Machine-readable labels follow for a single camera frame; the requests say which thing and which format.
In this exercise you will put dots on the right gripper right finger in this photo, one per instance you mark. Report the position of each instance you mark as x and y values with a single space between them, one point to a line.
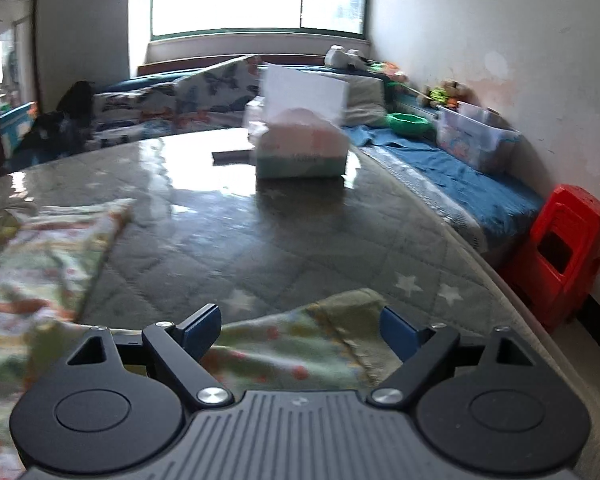
426 354

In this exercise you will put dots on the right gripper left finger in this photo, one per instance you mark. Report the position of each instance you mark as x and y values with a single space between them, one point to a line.
173 353

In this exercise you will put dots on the floral green children's shirt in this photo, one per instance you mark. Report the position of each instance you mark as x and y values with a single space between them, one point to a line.
296 289

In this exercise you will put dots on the red plastic stool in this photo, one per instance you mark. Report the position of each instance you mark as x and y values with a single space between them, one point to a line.
555 268

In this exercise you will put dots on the blue sofa cover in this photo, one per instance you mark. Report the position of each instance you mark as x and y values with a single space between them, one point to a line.
488 212

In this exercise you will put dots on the dark remote on table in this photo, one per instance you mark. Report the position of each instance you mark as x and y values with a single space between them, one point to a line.
232 157

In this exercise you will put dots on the clear plastic storage box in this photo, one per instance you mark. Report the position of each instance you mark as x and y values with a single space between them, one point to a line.
477 136

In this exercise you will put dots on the green plastic bowl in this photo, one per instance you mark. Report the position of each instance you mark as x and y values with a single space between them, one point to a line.
407 125

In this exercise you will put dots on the tissue pack with white tissue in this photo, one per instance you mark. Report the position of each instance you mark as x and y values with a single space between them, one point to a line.
300 131

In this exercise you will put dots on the black bag on sofa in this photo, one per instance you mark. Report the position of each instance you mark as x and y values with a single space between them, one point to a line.
62 132

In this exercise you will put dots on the butterfly print cushion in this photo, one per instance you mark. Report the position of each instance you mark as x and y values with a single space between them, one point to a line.
211 98

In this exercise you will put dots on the grey pillow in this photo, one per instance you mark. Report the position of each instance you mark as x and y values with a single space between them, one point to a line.
365 102

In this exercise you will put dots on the colourful plush toys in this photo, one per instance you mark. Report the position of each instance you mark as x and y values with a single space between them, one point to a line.
448 94

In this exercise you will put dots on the blue white cabinet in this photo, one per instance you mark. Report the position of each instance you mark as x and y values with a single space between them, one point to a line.
15 124

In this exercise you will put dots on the white plush toy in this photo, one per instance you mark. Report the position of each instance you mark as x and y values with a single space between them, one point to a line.
340 58

